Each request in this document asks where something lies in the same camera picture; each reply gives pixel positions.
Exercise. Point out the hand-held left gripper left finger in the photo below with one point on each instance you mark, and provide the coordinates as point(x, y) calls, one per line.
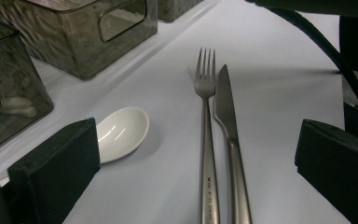
point(52, 174)

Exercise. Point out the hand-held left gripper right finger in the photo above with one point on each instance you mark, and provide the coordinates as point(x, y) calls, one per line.
point(338, 168)

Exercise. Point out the white ceramic spoon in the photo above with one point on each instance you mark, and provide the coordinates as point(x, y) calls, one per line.
point(121, 133)

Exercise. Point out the smoky clear plastic bin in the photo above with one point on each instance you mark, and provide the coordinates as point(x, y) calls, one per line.
point(18, 77)
point(74, 46)
point(177, 9)

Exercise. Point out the steel knife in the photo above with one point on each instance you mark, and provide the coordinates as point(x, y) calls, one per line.
point(225, 105)

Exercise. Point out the steel fork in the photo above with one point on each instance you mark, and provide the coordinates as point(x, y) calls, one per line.
point(207, 140)

